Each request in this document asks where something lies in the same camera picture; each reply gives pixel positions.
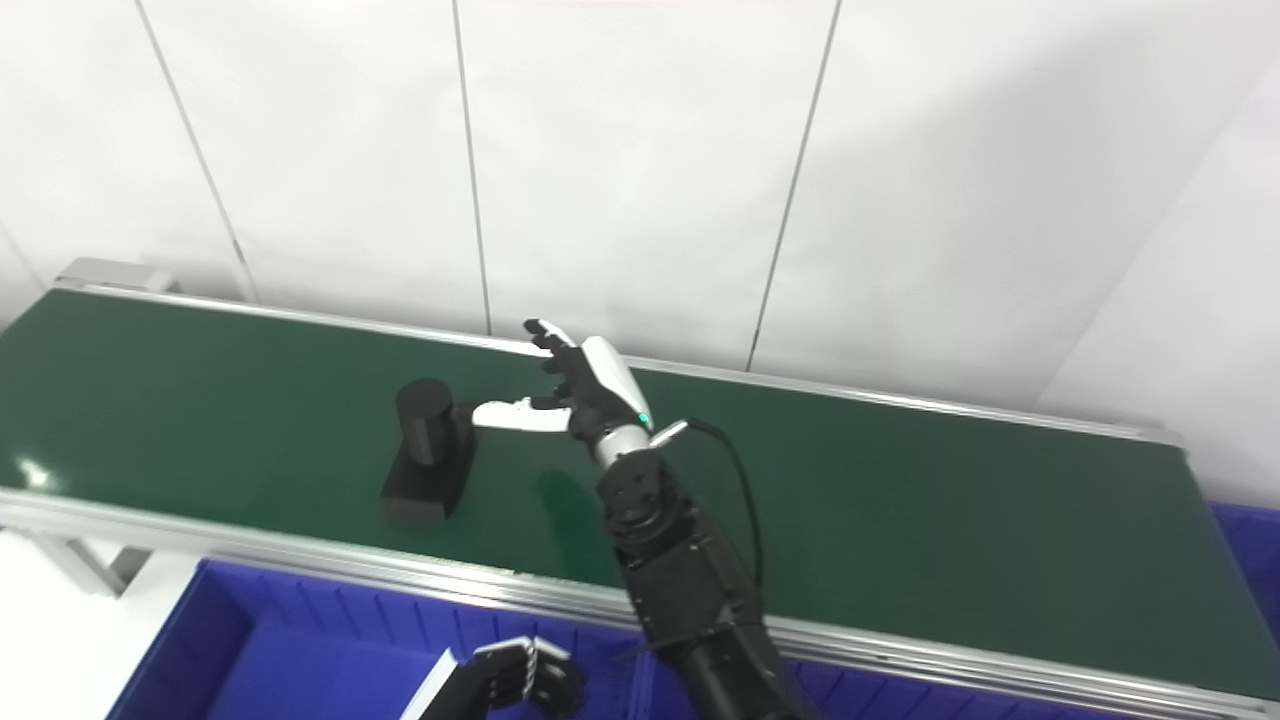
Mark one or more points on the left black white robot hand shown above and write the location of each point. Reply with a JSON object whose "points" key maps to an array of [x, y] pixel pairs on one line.
{"points": [[500, 685]]}

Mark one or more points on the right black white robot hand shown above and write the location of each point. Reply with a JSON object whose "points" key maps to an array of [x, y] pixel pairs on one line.
{"points": [[595, 395]]}

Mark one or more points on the black cylinder-on-block part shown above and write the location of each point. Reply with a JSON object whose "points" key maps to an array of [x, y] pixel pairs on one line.
{"points": [[425, 450]]}

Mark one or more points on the blue plastic bin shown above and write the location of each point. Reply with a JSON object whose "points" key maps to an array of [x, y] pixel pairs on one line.
{"points": [[300, 660], [900, 700], [1255, 560]]}

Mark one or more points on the green conveyor belt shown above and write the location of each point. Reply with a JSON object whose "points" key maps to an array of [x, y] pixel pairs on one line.
{"points": [[900, 510]]}

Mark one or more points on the aluminium conveyor leg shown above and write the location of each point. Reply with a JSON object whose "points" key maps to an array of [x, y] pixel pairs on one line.
{"points": [[85, 562]]}

